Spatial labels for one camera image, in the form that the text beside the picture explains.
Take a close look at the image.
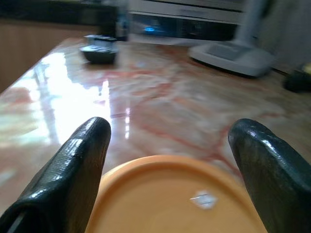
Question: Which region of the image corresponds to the white fan stand base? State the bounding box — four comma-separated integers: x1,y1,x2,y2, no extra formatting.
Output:
188,0,275,78

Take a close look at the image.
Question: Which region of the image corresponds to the dark round bowl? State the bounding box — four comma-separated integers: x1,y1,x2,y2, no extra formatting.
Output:
79,34,120,65

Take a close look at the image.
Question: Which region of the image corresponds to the clear container with orange lid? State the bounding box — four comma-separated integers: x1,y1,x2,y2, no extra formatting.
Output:
85,154,267,233

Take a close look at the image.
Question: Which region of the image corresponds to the small dark object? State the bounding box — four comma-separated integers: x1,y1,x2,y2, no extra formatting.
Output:
283,63,311,93

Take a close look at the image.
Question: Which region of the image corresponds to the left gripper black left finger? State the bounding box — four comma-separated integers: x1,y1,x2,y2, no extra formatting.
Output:
0,116,112,233

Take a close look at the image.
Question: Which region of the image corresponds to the white countertop appliance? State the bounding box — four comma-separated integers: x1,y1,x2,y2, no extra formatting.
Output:
127,0,245,46

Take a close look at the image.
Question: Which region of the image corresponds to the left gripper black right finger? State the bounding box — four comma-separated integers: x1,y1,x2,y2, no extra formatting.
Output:
228,118,311,233

